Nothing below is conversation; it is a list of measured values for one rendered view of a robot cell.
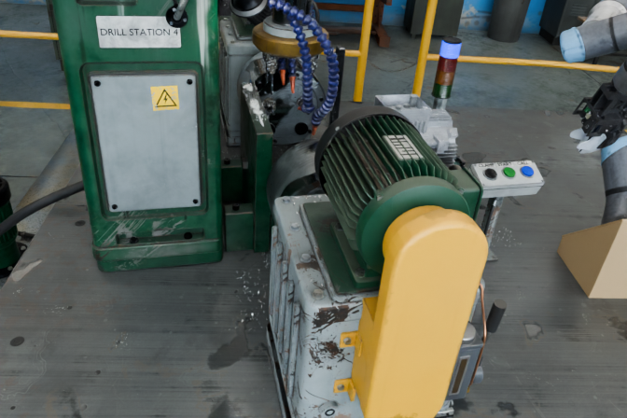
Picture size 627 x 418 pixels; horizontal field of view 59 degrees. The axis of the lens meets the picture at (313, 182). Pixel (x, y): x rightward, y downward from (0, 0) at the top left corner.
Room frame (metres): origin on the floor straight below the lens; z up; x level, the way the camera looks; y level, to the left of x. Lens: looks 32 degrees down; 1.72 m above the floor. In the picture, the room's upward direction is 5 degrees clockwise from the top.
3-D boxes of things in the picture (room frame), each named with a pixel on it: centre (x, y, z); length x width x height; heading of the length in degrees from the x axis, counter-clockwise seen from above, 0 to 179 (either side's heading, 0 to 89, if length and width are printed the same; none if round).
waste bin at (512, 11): (6.19, -1.95, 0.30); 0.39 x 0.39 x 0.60
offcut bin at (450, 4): (6.04, -1.12, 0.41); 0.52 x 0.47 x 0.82; 95
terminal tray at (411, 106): (1.38, -0.22, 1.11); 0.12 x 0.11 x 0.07; 107
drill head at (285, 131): (1.63, 0.13, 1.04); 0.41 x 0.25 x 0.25; 16
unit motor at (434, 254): (0.70, -0.16, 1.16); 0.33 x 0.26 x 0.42; 16
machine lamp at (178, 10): (1.02, 0.20, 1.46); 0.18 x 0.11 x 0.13; 106
